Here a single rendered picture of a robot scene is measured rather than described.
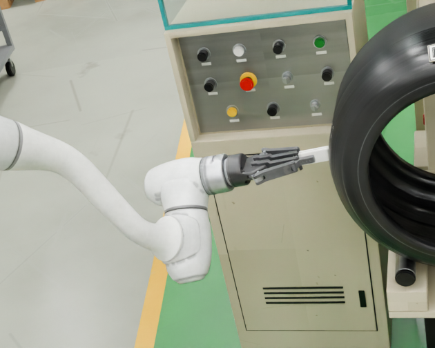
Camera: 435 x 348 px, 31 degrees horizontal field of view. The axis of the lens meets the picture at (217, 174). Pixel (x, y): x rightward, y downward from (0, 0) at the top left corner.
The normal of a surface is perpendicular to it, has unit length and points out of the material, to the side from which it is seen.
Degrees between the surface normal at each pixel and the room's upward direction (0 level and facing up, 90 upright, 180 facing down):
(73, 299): 0
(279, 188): 90
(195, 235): 61
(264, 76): 90
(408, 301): 90
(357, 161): 88
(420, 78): 80
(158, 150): 0
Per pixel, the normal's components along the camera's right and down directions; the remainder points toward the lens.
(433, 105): -0.21, 0.54
